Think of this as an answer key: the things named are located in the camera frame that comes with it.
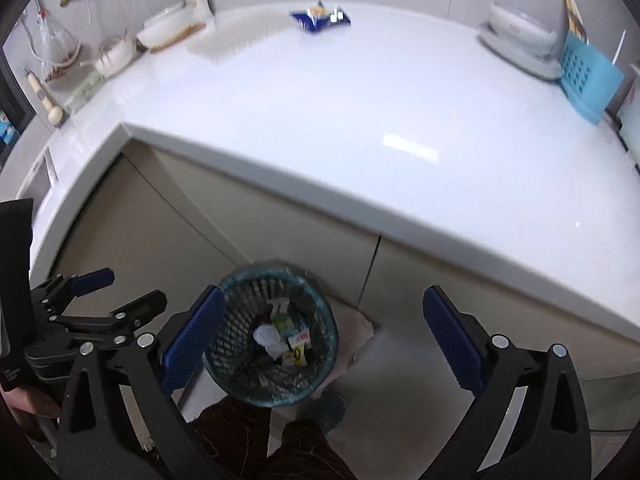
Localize person's left hand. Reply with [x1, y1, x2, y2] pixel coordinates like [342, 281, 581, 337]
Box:
[1, 388, 61, 429]

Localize yellow silver snack wrapper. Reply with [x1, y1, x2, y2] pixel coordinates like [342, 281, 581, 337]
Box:
[282, 346, 307, 367]

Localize white floral rice cooker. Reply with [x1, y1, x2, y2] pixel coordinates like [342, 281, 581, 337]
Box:
[617, 63, 640, 166]

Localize white tissue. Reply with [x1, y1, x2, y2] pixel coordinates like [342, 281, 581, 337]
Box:
[253, 324, 290, 361]

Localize blue patterned bowl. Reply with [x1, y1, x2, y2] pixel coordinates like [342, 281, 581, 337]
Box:
[488, 1, 558, 56]

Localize stacked white bowls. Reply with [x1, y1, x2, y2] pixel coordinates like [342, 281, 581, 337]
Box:
[137, 3, 200, 50]

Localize wooden chopsticks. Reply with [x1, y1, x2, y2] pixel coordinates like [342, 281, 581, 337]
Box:
[564, 0, 588, 44]

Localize clear bubble wrap sheet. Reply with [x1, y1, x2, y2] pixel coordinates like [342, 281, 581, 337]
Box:
[186, 9, 298, 63]

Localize clear glass dish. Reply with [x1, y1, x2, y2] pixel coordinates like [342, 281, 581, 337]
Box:
[63, 70, 106, 115]

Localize blue white milk carton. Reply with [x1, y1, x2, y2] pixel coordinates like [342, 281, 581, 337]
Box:
[288, 328, 311, 349]

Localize white bowl with chopsticks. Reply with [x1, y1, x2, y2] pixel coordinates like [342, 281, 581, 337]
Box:
[79, 35, 138, 79]

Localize blue cookie wrapper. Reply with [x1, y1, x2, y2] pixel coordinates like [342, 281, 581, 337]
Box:
[288, 0, 352, 34]

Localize blue striped plate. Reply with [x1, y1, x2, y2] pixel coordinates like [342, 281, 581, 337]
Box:
[478, 22, 563, 81]

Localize white plastic spoon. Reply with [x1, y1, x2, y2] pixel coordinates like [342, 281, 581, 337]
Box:
[612, 29, 627, 66]

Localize blue utensil holder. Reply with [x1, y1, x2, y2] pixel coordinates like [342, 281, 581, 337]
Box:
[560, 32, 624, 125]

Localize wooden coaster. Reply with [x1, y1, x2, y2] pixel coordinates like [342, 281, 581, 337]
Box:
[149, 23, 206, 54]

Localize clear plastic bag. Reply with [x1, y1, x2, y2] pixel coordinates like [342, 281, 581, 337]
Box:
[36, 9, 81, 82]

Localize teal mesh trash basket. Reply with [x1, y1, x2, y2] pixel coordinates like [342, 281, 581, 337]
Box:
[204, 262, 340, 408]

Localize green white medicine box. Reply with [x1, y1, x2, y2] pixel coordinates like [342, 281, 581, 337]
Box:
[271, 314, 297, 338]

